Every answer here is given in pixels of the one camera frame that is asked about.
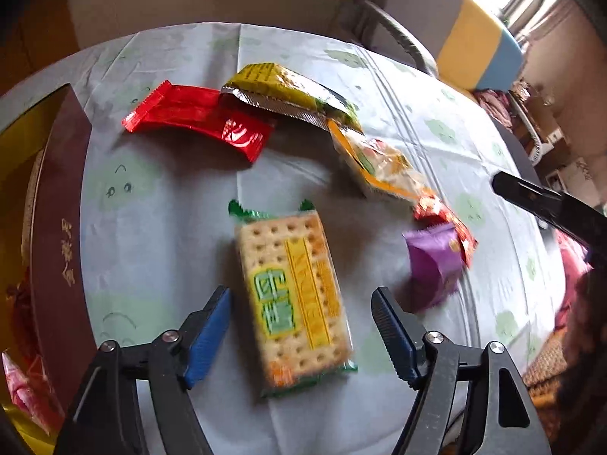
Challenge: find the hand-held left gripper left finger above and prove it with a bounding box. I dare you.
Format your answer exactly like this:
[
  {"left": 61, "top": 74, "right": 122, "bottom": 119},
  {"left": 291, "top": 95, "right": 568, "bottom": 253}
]
[{"left": 52, "top": 285, "right": 233, "bottom": 455}]

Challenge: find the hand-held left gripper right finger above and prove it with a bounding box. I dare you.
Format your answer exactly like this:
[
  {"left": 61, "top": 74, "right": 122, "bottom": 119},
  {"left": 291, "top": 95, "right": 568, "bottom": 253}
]
[{"left": 371, "top": 287, "right": 553, "bottom": 455}]

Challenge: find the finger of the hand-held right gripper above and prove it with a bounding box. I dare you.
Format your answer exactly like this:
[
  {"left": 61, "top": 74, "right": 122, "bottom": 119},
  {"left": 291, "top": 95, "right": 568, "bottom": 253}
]
[{"left": 491, "top": 171, "right": 607, "bottom": 252}]

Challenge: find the purple snack packet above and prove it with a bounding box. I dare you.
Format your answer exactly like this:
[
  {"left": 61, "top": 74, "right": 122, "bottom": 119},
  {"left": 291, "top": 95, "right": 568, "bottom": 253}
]
[{"left": 402, "top": 222, "right": 468, "bottom": 314}]

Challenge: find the square cracker packet green label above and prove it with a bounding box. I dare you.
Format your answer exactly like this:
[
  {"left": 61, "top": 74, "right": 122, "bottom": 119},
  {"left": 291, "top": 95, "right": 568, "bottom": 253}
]
[{"left": 228, "top": 199, "right": 359, "bottom": 399}]

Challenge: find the red orange snack packet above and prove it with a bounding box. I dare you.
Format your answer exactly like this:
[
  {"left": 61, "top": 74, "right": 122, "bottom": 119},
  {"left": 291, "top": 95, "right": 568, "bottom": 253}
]
[{"left": 412, "top": 194, "right": 479, "bottom": 268}]

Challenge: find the orange clear seed bag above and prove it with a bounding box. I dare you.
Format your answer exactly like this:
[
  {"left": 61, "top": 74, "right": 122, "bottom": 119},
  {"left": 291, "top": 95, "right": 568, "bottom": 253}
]
[{"left": 327, "top": 121, "right": 428, "bottom": 204}]

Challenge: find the maroon tin box gold inside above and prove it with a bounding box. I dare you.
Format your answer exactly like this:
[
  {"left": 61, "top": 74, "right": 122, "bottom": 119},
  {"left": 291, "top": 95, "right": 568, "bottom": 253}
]
[{"left": 0, "top": 83, "right": 98, "bottom": 455}]

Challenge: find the pink heart snack packet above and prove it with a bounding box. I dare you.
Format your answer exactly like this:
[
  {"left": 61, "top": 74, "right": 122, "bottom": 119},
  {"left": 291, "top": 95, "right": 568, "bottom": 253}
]
[{"left": 0, "top": 348, "right": 62, "bottom": 437}]

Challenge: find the yellow snack packet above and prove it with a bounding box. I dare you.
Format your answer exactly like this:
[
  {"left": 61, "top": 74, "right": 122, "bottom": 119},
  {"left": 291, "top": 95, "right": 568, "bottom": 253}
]
[{"left": 219, "top": 63, "right": 365, "bottom": 134}]

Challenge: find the dark red cloth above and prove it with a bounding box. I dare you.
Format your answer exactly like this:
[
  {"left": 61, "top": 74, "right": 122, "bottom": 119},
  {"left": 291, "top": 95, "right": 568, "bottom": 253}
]
[{"left": 474, "top": 88, "right": 522, "bottom": 129}]

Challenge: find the grey yellow blue chair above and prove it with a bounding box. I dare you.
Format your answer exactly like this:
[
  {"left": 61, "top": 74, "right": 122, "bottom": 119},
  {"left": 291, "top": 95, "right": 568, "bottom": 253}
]
[{"left": 332, "top": 0, "right": 527, "bottom": 93}]

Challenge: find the brown wooden wardrobe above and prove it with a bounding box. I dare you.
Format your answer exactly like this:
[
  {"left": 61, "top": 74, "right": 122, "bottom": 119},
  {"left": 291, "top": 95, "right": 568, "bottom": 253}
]
[{"left": 0, "top": 0, "right": 81, "bottom": 100}]

